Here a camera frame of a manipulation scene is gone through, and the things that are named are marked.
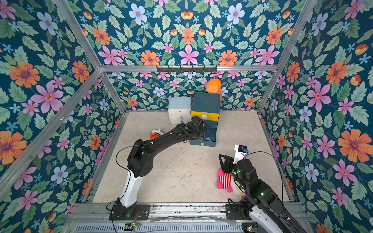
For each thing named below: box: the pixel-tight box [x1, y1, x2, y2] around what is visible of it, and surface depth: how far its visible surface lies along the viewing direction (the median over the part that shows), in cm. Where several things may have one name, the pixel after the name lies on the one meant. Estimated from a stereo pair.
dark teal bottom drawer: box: [189, 127, 218, 148], surface depth 98 cm
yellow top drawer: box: [190, 111, 220, 121], surface depth 93 cm
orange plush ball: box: [206, 78, 223, 99], surface depth 100 cm
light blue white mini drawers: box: [168, 97, 192, 125], surface depth 106 cm
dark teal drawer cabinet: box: [189, 92, 221, 148], surface depth 98 cm
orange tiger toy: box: [150, 128, 164, 140], surface depth 101 cm
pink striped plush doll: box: [216, 167, 233, 193], surface depth 80 cm
